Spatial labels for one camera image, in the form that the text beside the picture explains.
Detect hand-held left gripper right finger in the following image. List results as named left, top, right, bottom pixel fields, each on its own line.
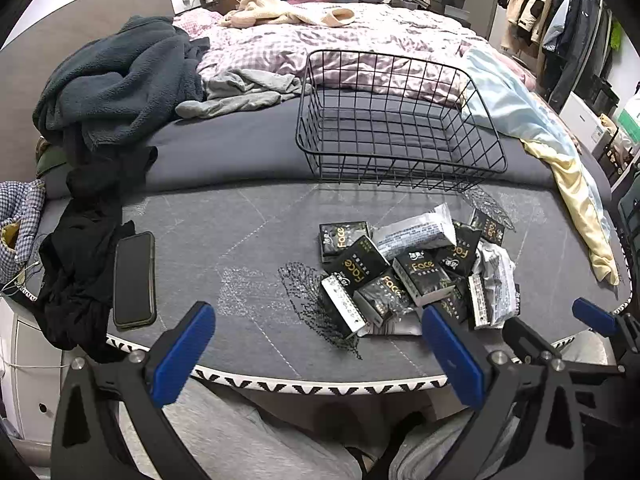
left=422, top=305, right=587, bottom=480

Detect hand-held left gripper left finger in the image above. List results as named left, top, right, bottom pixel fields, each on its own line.
left=49, top=301, right=217, bottom=480

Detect blue and yellow satin blanket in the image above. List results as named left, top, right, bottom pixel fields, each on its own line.
left=457, top=42, right=621, bottom=286

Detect white drawer cabinet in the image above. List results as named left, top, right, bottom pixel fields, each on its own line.
left=0, top=295, right=68, bottom=441

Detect olive green cloth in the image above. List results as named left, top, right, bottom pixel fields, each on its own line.
left=35, top=137, right=71, bottom=178

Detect row of hanging jackets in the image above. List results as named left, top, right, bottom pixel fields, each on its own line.
left=497, top=0, right=626, bottom=106

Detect grey cloth-covered desktop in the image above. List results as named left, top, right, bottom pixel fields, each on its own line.
left=10, top=180, right=631, bottom=396

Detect black smartphone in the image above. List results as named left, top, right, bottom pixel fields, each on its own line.
left=112, top=231, right=157, bottom=330

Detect beige fleece garment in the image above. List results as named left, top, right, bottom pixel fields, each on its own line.
left=217, top=0, right=356, bottom=28

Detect grey storage box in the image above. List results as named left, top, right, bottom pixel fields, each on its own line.
left=430, top=0, right=483, bottom=26

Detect blue checkered fabric bag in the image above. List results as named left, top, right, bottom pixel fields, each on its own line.
left=0, top=180, right=48, bottom=266

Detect green and white box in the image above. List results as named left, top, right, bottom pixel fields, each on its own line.
left=617, top=95, right=640, bottom=143

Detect black cloth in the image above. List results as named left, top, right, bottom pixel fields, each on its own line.
left=37, top=145, right=158, bottom=363

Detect pile of black packets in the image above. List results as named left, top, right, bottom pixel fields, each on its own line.
left=319, top=207, right=506, bottom=338

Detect dark teal fleece blanket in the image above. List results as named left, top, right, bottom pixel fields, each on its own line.
left=32, top=15, right=211, bottom=161

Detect black wire basket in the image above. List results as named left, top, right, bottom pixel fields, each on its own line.
left=295, top=49, right=508, bottom=193

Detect bed with grey sheet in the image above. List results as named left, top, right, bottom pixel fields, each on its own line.
left=35, top=0, right=616, bottom=196

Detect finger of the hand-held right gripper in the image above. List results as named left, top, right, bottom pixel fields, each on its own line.
left=571, top=297, right=632, bottom=347
left=502, top=317, right=568, bottom=367

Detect pink checkered duvet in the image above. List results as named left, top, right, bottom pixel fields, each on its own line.
left=172, top=2, right=536, bottom=108

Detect person's grey trousers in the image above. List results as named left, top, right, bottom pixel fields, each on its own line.
left=165, top=380, right=531, bottom=480

